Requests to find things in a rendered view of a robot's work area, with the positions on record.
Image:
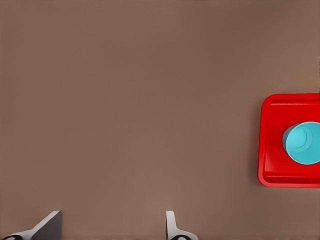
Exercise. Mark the turquoise bowl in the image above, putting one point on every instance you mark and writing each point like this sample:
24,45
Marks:
303,143

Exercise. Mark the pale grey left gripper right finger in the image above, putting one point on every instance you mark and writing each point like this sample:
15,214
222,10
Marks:
172,226

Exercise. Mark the red plastic tray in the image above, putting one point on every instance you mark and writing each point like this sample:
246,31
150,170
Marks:
273,150

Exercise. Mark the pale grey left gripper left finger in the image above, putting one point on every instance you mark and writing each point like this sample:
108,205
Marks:
47,226

